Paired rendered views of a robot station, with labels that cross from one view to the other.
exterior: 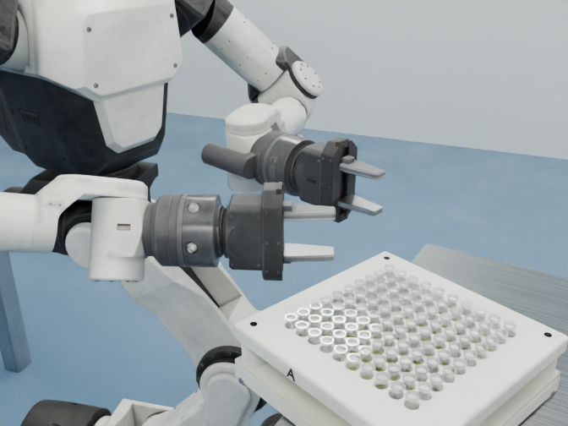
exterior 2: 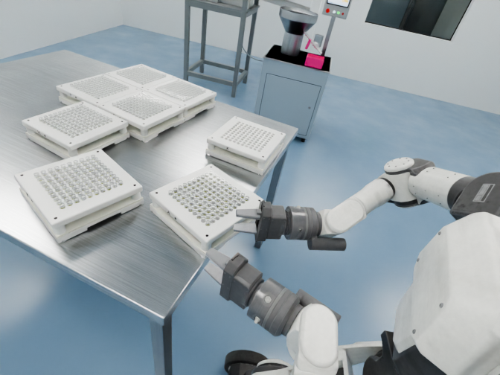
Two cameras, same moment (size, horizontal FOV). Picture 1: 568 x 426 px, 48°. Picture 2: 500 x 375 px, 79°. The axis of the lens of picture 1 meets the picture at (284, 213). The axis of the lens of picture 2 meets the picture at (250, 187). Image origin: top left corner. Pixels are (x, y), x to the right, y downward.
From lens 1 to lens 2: 1.24 m
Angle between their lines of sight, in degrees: 115
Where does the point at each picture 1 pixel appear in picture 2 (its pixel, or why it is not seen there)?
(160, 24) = (437, 295)
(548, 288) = (110, 268)
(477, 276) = (146, 278)
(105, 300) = not seen: outside the picture
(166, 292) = not seen: hidden behind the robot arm
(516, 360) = (174, 184)
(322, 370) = (234, 184)
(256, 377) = not seen: hidden behind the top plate
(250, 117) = (314, 312)
